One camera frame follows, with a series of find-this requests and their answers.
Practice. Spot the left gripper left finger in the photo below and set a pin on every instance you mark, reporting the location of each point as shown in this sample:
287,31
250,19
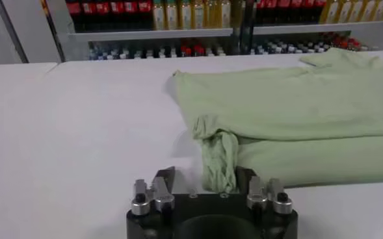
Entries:
160,198

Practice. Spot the red cap cola bottle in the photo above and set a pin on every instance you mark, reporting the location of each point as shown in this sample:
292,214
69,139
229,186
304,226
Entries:
116,9
144,8
131,8
88,9
73,9
103,9

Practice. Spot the white drinks display shelf unit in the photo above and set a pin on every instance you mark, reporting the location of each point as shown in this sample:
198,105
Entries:
145,35
308,29

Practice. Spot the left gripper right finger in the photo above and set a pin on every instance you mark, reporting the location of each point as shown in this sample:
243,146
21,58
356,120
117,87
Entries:
266,198

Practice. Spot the green polo shirt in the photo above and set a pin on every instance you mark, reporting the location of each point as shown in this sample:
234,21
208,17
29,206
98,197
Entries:
275,104

